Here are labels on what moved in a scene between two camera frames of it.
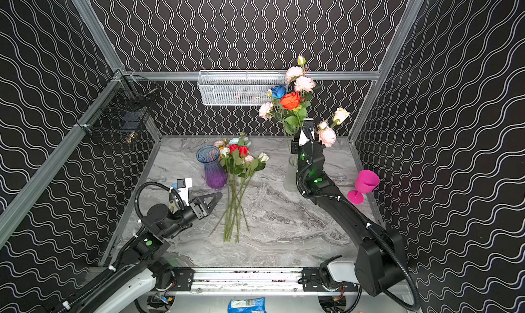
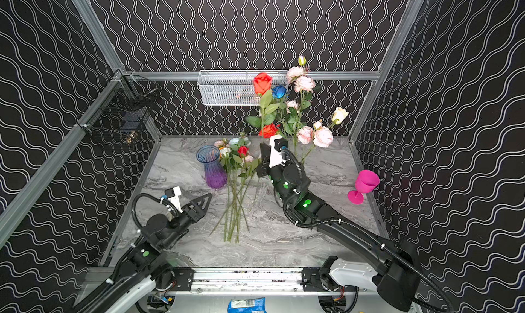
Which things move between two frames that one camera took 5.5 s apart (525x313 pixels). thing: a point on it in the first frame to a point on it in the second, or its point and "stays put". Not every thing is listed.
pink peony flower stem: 304,83 stays put
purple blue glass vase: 215,173 stays put
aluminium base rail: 256,281 stays put
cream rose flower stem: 340,114 stays put
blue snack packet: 247,305 stays put
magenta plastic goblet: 366,182 stays put
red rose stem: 292,100 to 268,130
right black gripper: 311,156 to 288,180
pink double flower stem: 264,111 to 295,130
